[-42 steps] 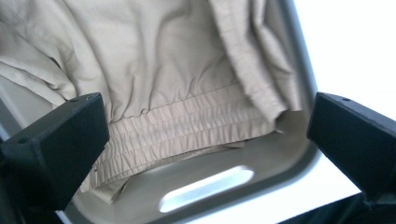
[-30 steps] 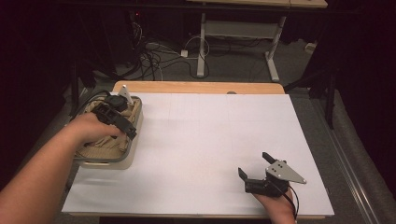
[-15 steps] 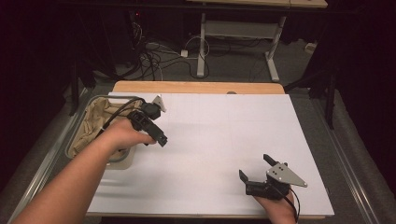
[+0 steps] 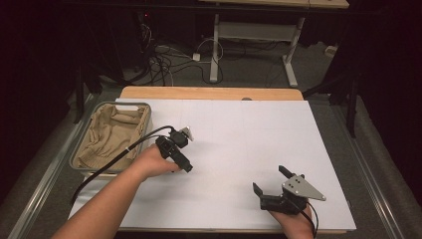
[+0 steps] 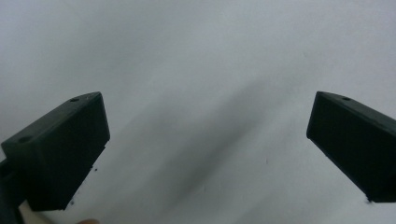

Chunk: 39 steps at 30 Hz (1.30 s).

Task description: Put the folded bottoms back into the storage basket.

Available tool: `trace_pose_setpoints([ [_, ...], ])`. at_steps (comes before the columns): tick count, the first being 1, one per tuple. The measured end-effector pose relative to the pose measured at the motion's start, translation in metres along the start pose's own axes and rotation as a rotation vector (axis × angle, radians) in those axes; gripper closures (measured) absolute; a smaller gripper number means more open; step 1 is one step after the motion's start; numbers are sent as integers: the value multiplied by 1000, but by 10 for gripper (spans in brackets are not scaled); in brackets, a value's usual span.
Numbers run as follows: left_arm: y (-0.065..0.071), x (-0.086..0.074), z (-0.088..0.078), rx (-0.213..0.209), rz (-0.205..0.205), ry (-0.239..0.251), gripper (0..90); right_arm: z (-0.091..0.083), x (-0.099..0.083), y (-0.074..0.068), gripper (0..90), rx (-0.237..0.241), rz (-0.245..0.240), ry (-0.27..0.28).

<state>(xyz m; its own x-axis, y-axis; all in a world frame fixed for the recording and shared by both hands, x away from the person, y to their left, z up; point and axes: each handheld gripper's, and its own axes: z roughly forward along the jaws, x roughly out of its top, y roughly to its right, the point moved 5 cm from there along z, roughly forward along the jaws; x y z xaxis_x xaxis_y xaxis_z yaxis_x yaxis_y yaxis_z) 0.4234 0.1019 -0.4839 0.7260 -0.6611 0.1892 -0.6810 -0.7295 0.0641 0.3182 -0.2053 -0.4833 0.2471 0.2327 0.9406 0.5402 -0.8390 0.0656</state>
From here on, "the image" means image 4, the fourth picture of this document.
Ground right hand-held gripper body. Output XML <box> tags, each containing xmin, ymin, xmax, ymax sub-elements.
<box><xmin>259</xmin><ymin>174</ymin><xmax>327</xmax><ymax>216</ymax></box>

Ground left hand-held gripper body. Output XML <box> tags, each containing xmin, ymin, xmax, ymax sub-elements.
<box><xmin>154</xmin><ymin>125</ymin><xmax>194</xmax><ymax>174</ymax></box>

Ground tan pants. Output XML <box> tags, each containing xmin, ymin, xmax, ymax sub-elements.
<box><xmin>73</xmin><ymin>104</ymin><xmax>149</xmax><ymax>171</ymax></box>

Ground person's left hand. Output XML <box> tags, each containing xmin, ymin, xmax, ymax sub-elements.
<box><xmin>129</xmin><ymin>143</ymin><xmax>182</xmax><ymax>183</ymax></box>

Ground person's right hand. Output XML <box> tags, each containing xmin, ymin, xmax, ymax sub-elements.
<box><xmin>269</xmin><ymin>204</ymin><xmax>316</xmax><ymax>239</ymax></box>

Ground white table board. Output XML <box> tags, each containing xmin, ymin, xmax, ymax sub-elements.
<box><xmin>67</xmin><ymin>98</ymin><xmax>358</xmax><ymax>232</ymax></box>

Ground wooden table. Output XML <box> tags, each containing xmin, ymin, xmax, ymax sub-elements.
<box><xmin>112</xmin><ymin>86</ymin><xmax>347</xmax><ymax>235</ymax></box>

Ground black stand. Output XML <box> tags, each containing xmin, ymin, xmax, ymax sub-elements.
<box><xmin>73</xmin><ymin>61</ymin><xmax>104</xmax><ymax>124</ymax></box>
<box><xmin>302</xmin><ymin>71</ymin><xmax>361</xmax><ymax>139</ymax></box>

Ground small white floor box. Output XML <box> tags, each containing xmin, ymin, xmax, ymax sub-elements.
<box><xmin>323</xmin><ymin>44</ymin><xmax>339</xmax><ymax>58</ymax></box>

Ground white-framed desk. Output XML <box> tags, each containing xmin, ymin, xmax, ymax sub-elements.
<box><xmin>198</xmin><ymin>0</ymin><xmax>350</xmax><ymax>89</ymax></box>

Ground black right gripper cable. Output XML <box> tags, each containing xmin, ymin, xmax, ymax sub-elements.
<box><xmin>297</xmin><ymin>198</ymin><xmax>320</xmax><ymax>239</ymax></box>

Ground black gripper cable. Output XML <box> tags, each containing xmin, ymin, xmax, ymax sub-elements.
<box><xmin>70</xmin><ymin>124</ymin><xmax>176</xmax><ymax>206</ymax></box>
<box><xmin>297</xmin><ymin>198</ymin><xmax>320</xmax><ymax>239</ymax></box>

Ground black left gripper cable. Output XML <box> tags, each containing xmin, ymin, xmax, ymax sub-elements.
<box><xmin>70</xmin><ymin>124</ymin><xmax>176</xmax><ymax>206</ymax></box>

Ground metal floor rail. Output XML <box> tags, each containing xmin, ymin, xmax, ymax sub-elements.
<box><xmin>7</xmin><ymin>94</ymin><xmax>98</xmax><ymax>239</ymax></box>
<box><xmin>330</xmin><ymin>99</ymin><xmax>407</xmax><ymax>239</ymax></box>

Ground tangle of floor cables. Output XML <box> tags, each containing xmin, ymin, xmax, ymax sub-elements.
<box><xmin>123</xmin><ymin>11</ymin><xmax>248</xmax><ymax>87</ymax></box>

